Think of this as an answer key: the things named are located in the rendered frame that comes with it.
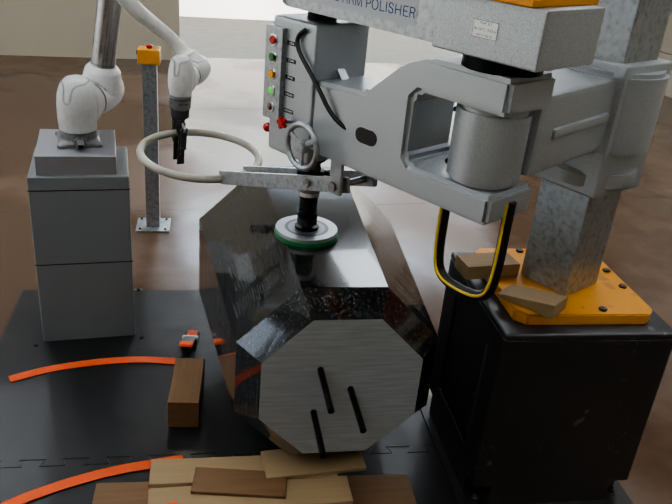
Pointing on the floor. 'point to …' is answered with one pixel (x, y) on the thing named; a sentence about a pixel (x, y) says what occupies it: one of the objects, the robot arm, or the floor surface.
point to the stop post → (149, 58)
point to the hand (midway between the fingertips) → (178, 154)
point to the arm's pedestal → (83, 252)
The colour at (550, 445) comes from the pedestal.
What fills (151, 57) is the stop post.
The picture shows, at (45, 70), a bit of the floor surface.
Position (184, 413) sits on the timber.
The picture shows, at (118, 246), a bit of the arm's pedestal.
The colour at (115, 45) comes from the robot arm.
